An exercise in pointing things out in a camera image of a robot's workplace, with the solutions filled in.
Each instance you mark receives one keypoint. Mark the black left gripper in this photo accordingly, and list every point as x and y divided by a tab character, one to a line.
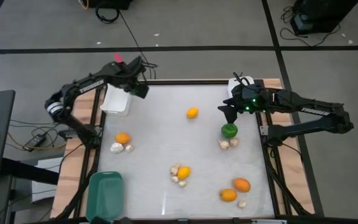
123	76

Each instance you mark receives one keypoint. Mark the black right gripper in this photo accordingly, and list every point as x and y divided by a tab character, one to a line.
250	99

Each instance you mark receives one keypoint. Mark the yellow lemon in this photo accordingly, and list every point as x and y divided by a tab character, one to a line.
184	172
192	112

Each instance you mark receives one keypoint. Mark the orange fruit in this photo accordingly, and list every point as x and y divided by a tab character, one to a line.
122	137
241	184
228	195

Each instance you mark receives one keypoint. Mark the large white garlic bulb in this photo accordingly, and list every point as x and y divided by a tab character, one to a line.
116	147

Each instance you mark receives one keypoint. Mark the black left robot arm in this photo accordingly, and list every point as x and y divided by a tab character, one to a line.
92	85

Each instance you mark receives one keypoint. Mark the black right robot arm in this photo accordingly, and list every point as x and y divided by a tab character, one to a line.
315	110

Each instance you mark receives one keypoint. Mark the white plastic basket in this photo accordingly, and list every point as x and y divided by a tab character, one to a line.
115	102
232	82

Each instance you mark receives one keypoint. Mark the pink tape tag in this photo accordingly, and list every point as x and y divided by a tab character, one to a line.
118	58

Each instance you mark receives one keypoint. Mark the wooden table board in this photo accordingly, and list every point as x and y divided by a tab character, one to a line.
273	83

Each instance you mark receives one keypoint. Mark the black floor equipment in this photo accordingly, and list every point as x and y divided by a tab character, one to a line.
110	3

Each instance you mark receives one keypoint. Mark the teal plastic basket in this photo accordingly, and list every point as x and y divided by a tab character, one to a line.
104	196

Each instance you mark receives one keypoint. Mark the black power adapter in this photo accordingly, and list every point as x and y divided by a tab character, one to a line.
35	141

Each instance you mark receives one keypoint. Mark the black equipment case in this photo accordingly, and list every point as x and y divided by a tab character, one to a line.
322	12

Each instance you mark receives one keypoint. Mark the black desk leg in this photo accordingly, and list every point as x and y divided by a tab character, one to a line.
26	171

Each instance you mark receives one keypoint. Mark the white board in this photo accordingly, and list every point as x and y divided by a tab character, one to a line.
45	193

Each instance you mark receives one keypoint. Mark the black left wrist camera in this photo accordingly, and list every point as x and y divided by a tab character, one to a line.
136	64

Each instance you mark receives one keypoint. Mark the black aluminium table frame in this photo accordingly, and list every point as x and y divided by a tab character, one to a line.
182	82

